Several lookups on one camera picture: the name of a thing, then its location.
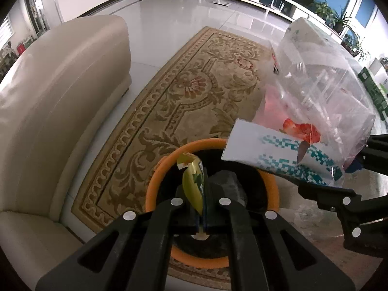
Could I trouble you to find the green white box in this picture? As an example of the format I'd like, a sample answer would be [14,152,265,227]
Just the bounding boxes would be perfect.
[358,67,387,121]

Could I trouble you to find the beige patterned rug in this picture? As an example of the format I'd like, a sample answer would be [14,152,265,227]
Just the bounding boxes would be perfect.
[71,26,280,290]

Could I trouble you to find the clear plastic bag red contents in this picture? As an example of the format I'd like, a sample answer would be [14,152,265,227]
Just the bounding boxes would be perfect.
[253,18,376,169]

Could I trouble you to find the cream leather sofa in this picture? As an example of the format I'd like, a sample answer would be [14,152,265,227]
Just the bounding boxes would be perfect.
[1,15,131,290]

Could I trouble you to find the orange trash bin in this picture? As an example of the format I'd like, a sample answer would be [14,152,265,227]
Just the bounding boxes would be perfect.
[145,138,280,269]

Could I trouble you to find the white teal patterned packet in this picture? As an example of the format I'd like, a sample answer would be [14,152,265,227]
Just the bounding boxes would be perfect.
[221,119,344,186]

